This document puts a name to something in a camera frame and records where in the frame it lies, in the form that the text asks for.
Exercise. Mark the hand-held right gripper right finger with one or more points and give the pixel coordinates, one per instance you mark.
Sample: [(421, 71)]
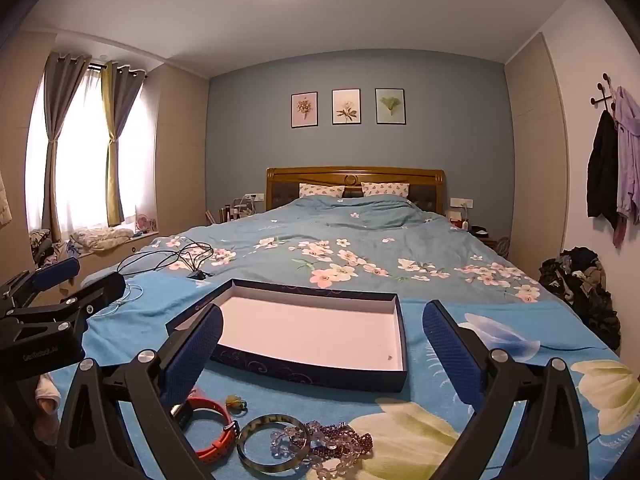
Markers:
[(452, 360)]

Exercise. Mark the framed green leaf picture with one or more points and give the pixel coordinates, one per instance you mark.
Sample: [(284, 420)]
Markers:
[(390, 106)]

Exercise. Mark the small pink desk fan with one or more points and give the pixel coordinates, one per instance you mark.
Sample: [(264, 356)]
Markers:
[(142, 222)]

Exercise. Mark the framed white flower picture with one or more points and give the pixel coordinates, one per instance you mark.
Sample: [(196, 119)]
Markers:
[(346, 106)]

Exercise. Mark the bright blue flower blanket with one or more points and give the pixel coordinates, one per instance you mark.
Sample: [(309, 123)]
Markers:
[(320, 402)]

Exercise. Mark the dark blue shallow box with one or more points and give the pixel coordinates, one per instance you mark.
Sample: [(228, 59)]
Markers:
[(310, 325)]

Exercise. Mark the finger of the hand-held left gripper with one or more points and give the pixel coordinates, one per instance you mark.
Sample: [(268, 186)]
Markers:
[(55, 270), (100, 290)]

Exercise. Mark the white sheer curtain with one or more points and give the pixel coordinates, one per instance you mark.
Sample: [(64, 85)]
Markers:
[(80, 160)]

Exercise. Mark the orange smart band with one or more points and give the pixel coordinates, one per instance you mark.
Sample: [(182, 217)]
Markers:
[(205, 402)]

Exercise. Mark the crumpled bedding on sill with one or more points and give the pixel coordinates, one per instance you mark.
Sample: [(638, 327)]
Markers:
[(100, 239)]

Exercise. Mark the pile of dark clothes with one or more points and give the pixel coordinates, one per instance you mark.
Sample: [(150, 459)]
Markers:
[(585, 290)]

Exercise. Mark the cluttered bedside table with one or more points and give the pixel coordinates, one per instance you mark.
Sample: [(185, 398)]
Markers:
[(230, 212)]

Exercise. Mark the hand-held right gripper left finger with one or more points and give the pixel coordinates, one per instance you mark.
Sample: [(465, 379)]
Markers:
[(192, 360)]

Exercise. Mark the wooden bed headboard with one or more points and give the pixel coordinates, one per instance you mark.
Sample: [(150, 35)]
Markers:
[(310, 175)]

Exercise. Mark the black wall coat rack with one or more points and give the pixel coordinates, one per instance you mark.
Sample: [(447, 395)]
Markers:
[(604, 92)]

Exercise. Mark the framed brown flower picture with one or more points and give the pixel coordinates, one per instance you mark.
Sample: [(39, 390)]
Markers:
[(305, 110)]

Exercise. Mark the purple jacket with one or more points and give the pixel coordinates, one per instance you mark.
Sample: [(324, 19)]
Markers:
[(627, 160)]

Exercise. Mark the white patterned pillow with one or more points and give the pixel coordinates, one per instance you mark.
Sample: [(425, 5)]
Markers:
[(385, 190), (321, 191)]

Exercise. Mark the white wall socket strip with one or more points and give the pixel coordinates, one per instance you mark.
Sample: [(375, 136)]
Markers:
[(461, 203)]

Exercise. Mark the grey eyelet curtain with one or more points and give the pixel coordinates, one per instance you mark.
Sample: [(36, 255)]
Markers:
[(117, 135), (55, 125)]

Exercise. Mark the black jacket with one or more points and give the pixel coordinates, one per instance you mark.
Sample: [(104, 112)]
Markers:
[(602, 170)]

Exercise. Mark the dark bedside table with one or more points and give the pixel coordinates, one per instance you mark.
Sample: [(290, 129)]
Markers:
[(482, 235)]

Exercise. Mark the white wall socket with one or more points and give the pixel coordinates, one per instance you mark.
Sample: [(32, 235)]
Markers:
[(254, 197)]

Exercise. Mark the pink hanging garment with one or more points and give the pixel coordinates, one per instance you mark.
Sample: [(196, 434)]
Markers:
[(620, 232)]

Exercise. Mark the blue floral duvet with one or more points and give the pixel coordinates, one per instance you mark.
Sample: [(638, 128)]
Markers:
[(375, 232)]

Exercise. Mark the white and red bedside object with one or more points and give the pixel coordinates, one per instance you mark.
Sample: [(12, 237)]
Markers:
[(457, 220)]

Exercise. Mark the person's left hand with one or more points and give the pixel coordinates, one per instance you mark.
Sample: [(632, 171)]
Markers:
[(47, 392)]

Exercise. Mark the black charger adapter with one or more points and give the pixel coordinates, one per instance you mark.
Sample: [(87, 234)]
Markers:
[(198, 275)]

